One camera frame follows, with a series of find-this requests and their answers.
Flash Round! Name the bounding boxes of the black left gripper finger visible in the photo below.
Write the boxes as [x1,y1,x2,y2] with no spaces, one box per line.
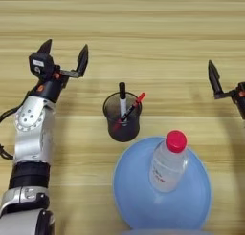
[75,43,90,78]
[37,38,54,55]

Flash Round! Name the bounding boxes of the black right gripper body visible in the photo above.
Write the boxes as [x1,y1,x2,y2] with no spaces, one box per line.
[232,81,245,120]

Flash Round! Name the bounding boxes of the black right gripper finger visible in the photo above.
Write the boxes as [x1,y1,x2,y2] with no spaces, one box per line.
[208,59,236,100]

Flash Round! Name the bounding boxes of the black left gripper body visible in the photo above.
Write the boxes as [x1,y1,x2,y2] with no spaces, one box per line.
[30,70,79,103]

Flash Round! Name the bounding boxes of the white marker with black cap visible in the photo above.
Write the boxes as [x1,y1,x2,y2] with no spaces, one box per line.
[119,81,128,119]

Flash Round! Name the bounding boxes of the black pen with red cap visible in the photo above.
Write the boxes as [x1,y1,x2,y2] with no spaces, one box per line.
[111,92,147,135]

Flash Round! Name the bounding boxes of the dark translucent pen cup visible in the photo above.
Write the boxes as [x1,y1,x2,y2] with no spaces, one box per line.
[102,91,143,143]

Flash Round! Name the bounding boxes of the clear bottle with red cap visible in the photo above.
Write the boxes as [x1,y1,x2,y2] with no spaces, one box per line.
[148,129,189,194]

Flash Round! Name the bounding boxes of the small black box left gripper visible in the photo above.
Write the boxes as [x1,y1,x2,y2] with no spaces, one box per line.
[28,52,56,81]

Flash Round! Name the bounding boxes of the blue round plate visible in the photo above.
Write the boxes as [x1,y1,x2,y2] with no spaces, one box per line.
[112,136,212,231]

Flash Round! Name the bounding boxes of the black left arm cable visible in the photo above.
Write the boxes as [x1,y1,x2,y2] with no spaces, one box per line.
[0,106,21,160]

